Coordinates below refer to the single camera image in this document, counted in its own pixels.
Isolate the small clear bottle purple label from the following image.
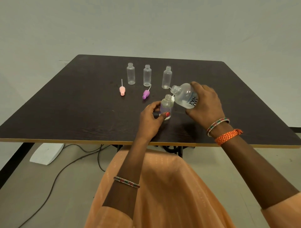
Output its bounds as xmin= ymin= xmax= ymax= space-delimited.
xmin=159 ymin=94 xmax=174 ymax=121

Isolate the short black cable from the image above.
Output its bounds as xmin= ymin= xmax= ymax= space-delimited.
xmin=63 ymin=144 xmax=106 ymax=172

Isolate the orange garment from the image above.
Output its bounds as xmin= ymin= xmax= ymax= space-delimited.
xmin=83 ymin=149 xmax=301 ymax=228

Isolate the orange braided thread bracelet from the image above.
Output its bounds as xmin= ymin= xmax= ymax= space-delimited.
xmin=214 ymin=129 xmax=243 ymax=146

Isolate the person's right forearm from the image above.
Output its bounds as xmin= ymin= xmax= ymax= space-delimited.
xmin=207 ymin=121 xmax=300 ymax=210

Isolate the empty small clear bottle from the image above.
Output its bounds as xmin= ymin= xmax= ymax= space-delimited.
xmin=162 ymin=66 xmax=172 ymax=90
xmin=143 ymin=65 xmax=152 ymax=87
xmin=127 ymin=63 xmax=136 ymax=85

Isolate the person's left forearm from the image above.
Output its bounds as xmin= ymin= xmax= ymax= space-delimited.
xmin=102 ymin=135 xmax=154 ymax=220

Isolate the long black cable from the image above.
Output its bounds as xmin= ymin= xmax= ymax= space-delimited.
xmin=18 ymin=145 xmax=111 ymax=228

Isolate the person's right hand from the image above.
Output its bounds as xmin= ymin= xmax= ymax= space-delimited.
xmin=185 ymin=81 xmax=230 ymax=132

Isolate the white flat floor device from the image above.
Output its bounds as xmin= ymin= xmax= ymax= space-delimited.
xmin=29 ymin=143 xmax=65 ymax=166

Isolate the person's left hand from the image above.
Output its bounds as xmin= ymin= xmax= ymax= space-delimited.
xmin=137 ymin=101 xmax=171 ymax=142

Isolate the beaded bangle on left forearm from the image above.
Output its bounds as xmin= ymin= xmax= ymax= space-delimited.
xmin=113 ymin=176 xmax=140 ymax=189

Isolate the large clear liquid bottle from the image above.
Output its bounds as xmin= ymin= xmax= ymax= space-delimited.
xmin=170 ymin=83 xmax=199 ymax=110

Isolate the purple needle tip cap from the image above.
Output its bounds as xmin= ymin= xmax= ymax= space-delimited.
xmin=142 ymin=84 xmax=151 ymax=101

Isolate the beaded bangle on right wrist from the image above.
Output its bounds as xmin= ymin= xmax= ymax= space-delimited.
xmin=206 ymin=118 xmax=230 ymax=137

